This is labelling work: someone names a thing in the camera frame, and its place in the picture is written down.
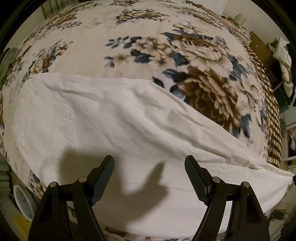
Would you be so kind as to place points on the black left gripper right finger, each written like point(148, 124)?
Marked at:
point(246, 221)

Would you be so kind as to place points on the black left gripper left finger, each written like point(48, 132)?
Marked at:
point(51, 220)

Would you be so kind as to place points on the white pants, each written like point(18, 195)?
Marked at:
point(65, 125)

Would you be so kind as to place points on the white round fan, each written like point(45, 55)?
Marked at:
point(24, 202)

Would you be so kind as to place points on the brown checkered bedsheet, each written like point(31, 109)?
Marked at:
point(227, 83)

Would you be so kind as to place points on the clothes pile on chair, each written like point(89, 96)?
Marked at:
point(284, 53)

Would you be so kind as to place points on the floral fleece blanket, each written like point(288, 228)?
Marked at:
point(131, 39)

